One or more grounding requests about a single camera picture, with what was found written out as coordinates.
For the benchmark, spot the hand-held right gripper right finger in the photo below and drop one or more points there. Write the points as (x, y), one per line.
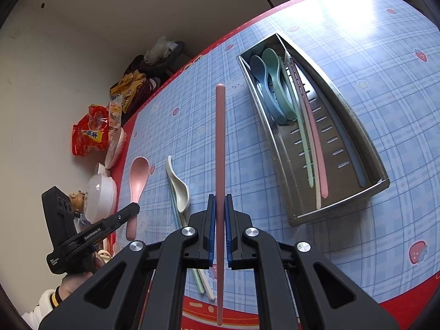
(228, 237)

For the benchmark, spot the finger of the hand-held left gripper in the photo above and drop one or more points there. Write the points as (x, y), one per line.
(128, 213)

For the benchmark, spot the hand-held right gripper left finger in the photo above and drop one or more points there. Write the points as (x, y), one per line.
(212, 237)

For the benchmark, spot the pink chopstick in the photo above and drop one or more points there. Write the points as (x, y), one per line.
(220, 144)
(318, 151)

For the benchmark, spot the white chopstick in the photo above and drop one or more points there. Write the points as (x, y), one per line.
(311, 158)
(209, 288)

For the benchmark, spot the metal utensil tray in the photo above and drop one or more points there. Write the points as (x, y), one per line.
(343, 137)

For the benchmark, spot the blue spoon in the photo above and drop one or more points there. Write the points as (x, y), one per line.
(261, 75)

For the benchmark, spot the green spoon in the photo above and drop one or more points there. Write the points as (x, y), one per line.
(275, 72)

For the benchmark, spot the person's left forearm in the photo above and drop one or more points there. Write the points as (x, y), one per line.
(39, 309)

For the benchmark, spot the person's left hand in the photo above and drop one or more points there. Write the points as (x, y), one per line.
(74, 285)

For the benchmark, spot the pink spoon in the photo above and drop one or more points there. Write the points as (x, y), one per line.
(137, 175)

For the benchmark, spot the white spoon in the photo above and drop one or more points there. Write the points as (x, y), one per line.
(180, 192)

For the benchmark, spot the red snack bag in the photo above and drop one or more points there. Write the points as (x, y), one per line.
(89, 130)

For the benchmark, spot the blue plaid tablecloth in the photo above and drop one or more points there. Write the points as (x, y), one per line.
(240, 144)

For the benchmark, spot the yellow snack bags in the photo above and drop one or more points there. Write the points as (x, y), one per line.
(129, 89)

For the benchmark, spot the dark low stool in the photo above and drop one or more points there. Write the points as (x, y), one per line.
(172, 58)

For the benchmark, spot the white plastic bag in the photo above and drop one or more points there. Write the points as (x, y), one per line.
(160, 50)

